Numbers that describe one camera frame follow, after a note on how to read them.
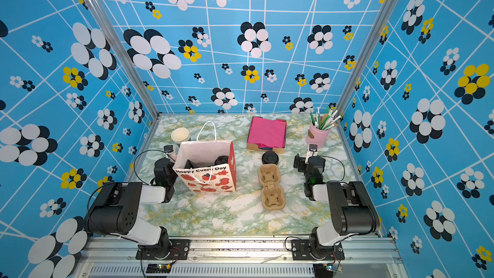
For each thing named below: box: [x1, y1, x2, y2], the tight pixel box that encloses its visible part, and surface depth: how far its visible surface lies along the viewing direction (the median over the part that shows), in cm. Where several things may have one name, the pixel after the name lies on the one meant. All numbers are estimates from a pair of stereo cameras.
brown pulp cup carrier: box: [257, 163, 287, 211], surface depth 86 cm
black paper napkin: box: [183, 158, 211, 169], surface depth 82 cm
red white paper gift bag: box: [172, 120, 238, 193], surface depth 78 cm
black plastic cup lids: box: [261, 151, 280, 165], surface depth 101 cm
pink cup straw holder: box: [304, 122, 332, 149], surface depth 100 cm
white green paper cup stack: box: [171, 127, 191, 145], surface depth 96 cm
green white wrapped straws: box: [309, 106, 342, 131], surface depth 95 cm
